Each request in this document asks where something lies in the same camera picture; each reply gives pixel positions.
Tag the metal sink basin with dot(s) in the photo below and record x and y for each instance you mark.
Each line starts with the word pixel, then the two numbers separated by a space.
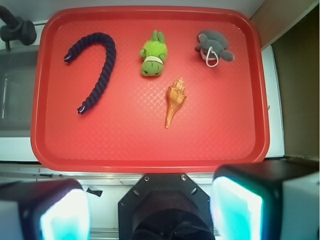
pixel 17 82

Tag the black tape scrap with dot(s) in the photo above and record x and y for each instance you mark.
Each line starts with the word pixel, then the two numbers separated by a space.
pixel 93 190

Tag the grey plush toy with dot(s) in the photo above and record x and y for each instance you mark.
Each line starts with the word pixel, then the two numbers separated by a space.
pixel 213 46

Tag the black octagonal mount plate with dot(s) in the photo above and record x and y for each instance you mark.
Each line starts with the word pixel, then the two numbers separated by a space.
pixel 165 207

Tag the orange spiral shell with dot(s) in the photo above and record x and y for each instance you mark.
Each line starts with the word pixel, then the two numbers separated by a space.
pixel 175 98

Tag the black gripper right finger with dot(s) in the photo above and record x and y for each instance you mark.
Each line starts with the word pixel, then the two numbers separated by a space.
pixel 269 200

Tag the red plastic tray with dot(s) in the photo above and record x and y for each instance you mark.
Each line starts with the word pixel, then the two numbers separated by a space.
pixel 93 110

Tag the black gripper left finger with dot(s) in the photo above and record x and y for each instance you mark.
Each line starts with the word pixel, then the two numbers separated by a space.
pixel 44 210

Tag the green plush toy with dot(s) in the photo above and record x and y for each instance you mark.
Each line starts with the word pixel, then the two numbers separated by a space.
pixel 154 53

